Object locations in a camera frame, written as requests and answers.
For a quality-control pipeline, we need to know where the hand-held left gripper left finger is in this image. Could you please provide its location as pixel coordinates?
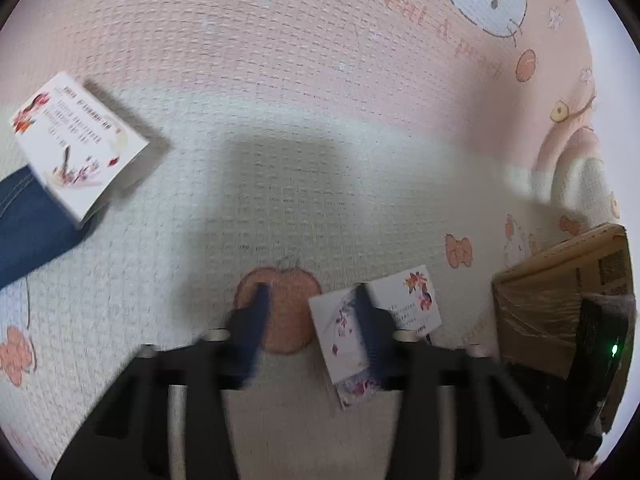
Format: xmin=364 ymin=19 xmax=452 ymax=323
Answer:
xmin=50 ymin=282 xmax=273 ymax=480

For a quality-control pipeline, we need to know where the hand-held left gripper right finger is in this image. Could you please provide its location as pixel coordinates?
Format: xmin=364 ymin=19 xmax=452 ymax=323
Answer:
xmin=352 ymin=282 xmax=576 ymax=480

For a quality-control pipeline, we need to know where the small white floral box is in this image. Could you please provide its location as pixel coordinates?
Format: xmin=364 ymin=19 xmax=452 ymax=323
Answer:
xmin=307 ymin=265 xmax=443 ymax=411

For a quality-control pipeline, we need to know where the brown cardboard box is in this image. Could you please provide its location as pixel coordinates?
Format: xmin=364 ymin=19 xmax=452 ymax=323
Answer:
xmin=491 ymin=222 xmax=631 ymax=436

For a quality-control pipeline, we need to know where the large white floral box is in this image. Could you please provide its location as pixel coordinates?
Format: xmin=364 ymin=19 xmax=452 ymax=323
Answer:
xmin=11 ymin=71 xmax=168 ymax=231

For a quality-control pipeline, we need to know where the pink printed blanket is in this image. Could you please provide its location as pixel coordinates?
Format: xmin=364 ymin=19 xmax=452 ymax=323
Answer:
xmin=0 ymin=0 xmax=626 ymax=480

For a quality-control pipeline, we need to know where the blue denim cloth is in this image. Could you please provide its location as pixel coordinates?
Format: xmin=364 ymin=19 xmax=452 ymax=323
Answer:
xmin=0 ymin=167 xmax=93 ymax=288

